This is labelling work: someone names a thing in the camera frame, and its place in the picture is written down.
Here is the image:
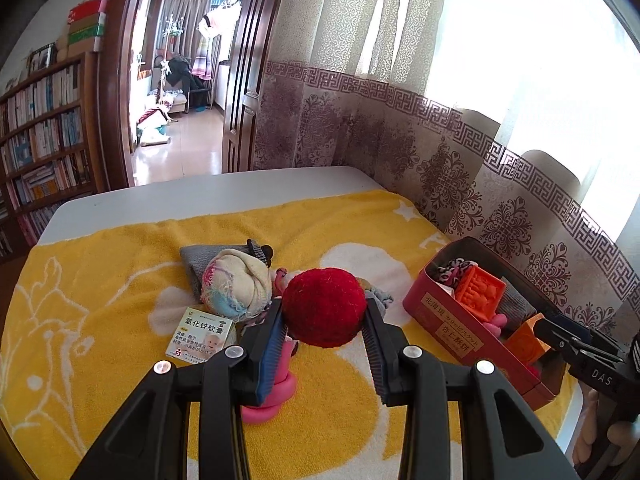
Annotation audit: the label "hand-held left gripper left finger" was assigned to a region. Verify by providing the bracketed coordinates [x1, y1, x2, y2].
[75, 297, 291, 480]

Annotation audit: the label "white and yellow ointment box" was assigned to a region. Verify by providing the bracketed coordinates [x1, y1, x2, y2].
[165, 306, 238, 361]

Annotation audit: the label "red pompom ball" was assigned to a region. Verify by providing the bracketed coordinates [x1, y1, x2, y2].
[282, 268, 368, 350]

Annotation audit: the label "stack of coloured boxes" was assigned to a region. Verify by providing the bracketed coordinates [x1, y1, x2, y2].
[57, 0, 108, 56]

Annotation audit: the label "hanging clothes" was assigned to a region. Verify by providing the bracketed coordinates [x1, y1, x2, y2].
[192, 2, 241, 78]

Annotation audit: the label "orange rubber cube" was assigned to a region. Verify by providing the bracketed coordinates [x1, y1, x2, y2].
[505, 312, 553, 366]

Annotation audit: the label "pile of dark clothes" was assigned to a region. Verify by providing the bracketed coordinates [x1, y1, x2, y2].
[165, 52, 206, 106]

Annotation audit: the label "person's right hand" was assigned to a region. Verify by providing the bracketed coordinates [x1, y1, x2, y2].
[571, 387, 632, 467]

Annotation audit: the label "grey knit sock roll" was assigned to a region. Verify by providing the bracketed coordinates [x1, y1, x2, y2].
[497, 277, 538, 331]

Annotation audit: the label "wooden bookshelf with books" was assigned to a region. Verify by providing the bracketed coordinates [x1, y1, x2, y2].
[0, 52, 106, 261]

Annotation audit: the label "red-orange rubber cube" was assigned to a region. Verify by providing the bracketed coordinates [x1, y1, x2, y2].
[455, 265, 507, 321]

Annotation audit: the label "dark grey sock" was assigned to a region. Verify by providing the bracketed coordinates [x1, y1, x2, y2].
[180, 244, 251, 293]

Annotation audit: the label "picture frame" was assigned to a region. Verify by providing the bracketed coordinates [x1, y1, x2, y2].
[27, 42, 56, 73]

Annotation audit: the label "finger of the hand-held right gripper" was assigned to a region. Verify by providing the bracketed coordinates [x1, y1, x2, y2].
[550, 313, 598, 343]
[534, 317, 623, 363]

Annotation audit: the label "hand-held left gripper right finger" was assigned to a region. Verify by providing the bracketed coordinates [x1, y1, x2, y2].
[364, 296, 568, 480]

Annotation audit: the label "white coat rack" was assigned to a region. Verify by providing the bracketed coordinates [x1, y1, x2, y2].
[157, 15, 181, 111]

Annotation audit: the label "yellow and white towel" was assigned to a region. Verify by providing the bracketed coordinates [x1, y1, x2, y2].
[0, 190, 581, 480]

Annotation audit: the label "pink rubber toy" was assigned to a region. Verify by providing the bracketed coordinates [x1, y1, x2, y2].
[482, 312, 513, 343]
[240, 267, 298, 423]

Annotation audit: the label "dark wooden door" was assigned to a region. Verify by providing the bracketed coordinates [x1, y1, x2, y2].
[222, 0, 291, 173]

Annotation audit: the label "pastel sock ball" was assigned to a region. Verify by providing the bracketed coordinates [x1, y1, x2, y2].
[201, 249, 273, 322]

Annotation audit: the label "patterned lace curtain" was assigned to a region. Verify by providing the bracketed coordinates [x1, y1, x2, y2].
[252, 0, 640, 341]

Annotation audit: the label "white bag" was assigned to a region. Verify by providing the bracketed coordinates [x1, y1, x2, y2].
[137, 125, 168, 147]

